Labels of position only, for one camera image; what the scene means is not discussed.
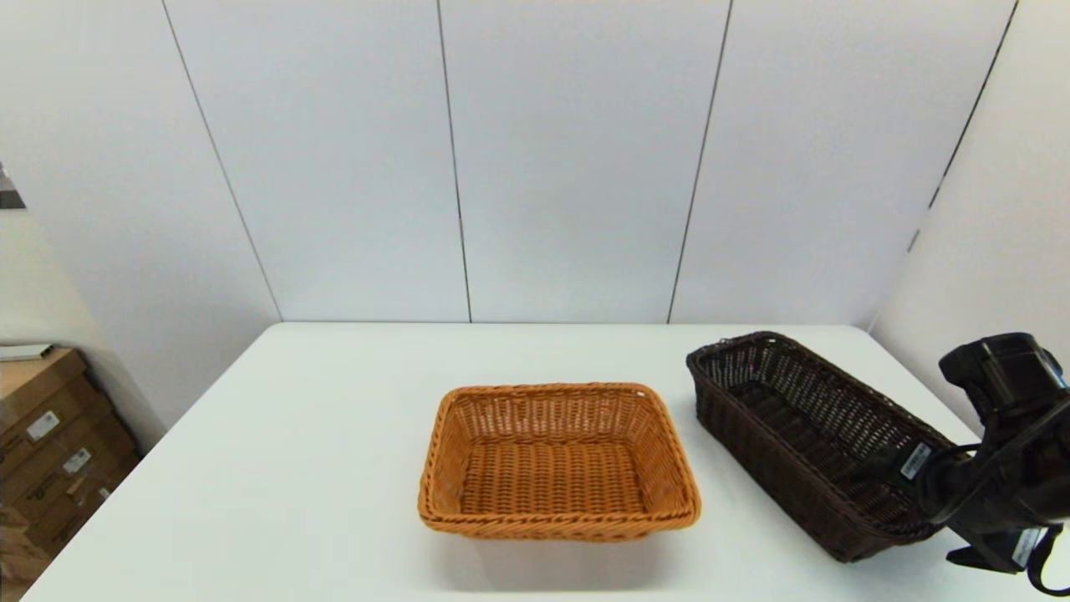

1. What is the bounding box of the brown cardboard box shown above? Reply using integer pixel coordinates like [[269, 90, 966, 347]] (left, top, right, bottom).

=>
[[0, 502, 51, 586], [0, 393, 116, 482], [0, 349, 91, 436], [0, 426, 141, 523], [25, 464, 141, 559]]

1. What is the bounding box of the dark brown wicker basket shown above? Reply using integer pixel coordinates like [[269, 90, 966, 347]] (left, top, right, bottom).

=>
[[686, 332, 962, 563]]

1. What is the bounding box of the orange wicker basket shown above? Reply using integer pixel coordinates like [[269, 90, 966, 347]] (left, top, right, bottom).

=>
[[418, 382, 701, 542]]

